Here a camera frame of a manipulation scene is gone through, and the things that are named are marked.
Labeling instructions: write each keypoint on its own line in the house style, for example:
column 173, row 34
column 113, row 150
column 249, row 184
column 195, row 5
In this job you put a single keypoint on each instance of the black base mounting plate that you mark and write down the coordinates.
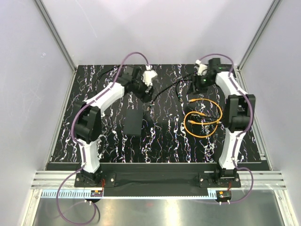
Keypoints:
column 118, row 174

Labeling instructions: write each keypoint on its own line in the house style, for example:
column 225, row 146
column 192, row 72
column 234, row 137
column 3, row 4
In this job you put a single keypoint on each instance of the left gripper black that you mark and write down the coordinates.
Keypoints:
column 144, row 96

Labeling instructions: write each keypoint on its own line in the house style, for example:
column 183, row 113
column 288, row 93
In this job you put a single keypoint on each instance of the aluminium frame rail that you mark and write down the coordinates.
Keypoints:
column 49, row 179

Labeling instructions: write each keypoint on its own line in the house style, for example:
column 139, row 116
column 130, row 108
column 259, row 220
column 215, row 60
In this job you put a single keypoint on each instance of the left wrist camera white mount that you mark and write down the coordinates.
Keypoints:
column 149, row 76

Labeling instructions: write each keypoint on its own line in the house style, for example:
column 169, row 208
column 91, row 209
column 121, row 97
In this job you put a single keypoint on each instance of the black network switch box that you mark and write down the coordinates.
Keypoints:
column 133, row 122

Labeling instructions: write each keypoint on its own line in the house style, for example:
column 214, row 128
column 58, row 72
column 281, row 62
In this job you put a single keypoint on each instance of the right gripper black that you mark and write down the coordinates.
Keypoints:
column 192, row 88

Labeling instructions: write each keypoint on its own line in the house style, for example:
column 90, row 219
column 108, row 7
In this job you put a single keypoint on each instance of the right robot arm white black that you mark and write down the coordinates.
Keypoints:
column 237, row 119

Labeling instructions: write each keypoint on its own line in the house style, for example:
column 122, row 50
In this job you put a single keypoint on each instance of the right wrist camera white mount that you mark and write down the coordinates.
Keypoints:
column 200, row 67

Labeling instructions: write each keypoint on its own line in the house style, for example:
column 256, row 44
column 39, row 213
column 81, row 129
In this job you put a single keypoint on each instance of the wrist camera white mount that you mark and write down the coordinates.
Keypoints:
column 149, row 76
column 200, row 67

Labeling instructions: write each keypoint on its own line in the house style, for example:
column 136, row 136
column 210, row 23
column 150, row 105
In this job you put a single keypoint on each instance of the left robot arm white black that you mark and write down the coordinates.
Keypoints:
column 87, row 125

